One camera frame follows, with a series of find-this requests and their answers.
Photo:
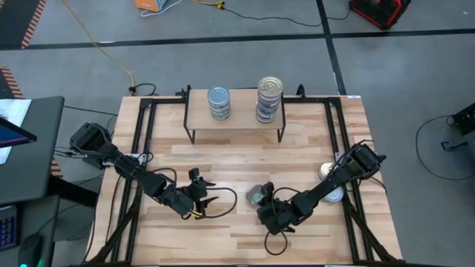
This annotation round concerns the yellow power plug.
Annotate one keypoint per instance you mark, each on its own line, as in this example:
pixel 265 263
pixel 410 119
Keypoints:
pixel 219 4

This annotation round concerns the grey side table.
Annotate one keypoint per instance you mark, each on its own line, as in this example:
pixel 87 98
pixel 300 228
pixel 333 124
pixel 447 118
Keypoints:
pixel 50 219

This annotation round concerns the black keyboard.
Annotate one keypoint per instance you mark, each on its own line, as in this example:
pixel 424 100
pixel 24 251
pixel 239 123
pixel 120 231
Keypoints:
pixel 8 228

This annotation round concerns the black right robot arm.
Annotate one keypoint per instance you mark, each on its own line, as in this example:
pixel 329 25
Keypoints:
pixel 326 185

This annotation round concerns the black aluminium table frame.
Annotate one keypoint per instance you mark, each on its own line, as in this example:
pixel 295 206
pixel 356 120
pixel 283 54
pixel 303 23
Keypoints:
pixel 167 99

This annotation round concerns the rear green rim can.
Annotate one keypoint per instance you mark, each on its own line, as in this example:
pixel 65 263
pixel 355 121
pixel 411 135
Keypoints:
pixel 324 171

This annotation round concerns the white paper sheet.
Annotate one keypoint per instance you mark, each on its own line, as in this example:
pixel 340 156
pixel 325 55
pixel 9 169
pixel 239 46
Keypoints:
pixel 16 109

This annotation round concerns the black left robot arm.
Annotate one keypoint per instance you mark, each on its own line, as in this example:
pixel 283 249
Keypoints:
pixel 130 168

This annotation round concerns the silver-lid green-label seafood can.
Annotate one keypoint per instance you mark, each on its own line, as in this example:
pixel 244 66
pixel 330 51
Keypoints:
pixel 221 118
pixel 253 193
pixel 218 95
pixel 220 114
pixel 335 196
pixel 219 111

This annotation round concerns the black equipment stand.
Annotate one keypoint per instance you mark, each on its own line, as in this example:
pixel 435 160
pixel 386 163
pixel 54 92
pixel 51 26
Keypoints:
pixel 464 120

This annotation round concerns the black mat orange striped edge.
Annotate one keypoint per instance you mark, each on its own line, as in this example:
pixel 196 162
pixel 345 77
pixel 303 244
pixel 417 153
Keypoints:
pixel 9 83
pixel 15 22

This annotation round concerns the grey desk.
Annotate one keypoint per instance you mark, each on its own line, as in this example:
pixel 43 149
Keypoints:
pixel 37 167

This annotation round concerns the black computer mouse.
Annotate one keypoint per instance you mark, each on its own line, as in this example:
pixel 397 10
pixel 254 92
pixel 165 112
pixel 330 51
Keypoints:
pixel 31 250

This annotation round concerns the red black equipment case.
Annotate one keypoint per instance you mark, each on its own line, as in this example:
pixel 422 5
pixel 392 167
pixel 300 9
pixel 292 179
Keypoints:
pixel 378 11

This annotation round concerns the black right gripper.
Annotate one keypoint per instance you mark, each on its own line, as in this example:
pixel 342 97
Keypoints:
pixel 276 219

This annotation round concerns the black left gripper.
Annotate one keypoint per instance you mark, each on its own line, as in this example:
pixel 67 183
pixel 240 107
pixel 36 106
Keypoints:
pixel 182 200

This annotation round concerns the dark monitor screen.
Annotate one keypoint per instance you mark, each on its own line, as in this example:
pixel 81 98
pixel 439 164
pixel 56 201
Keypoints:
pixel 11 135

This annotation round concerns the orange device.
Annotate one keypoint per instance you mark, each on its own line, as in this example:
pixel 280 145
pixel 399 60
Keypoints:
pixel 148 4

